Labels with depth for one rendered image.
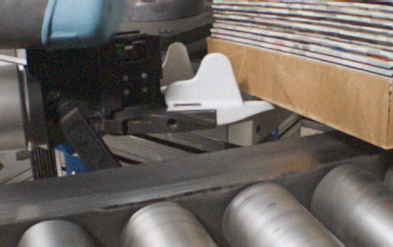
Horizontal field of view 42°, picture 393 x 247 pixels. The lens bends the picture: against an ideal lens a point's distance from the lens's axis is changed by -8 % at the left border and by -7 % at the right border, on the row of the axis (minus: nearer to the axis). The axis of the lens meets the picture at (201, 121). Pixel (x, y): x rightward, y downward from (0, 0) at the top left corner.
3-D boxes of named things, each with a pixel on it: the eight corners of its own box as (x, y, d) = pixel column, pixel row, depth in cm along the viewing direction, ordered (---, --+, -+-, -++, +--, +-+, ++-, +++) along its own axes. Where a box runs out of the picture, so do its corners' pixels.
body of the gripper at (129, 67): (169, 33, 44) (23, 51, 40) (175, 136, 46) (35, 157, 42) (145, 28, 51) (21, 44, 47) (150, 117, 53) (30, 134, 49)
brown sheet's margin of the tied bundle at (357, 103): (329, 69, 62) (329, 33, 61) (529, 121, 36) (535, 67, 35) (205, 78, 57) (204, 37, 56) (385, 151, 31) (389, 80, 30)
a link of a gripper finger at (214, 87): (275, 54, 42) (159, 57, 43) (276, 127, 44) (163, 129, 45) (275, 49, 45) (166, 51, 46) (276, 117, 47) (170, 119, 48)
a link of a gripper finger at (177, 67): (221, 38, 56) (156, 48, 49) (224, 93, 57) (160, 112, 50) (199, 37, 58) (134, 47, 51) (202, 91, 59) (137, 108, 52)
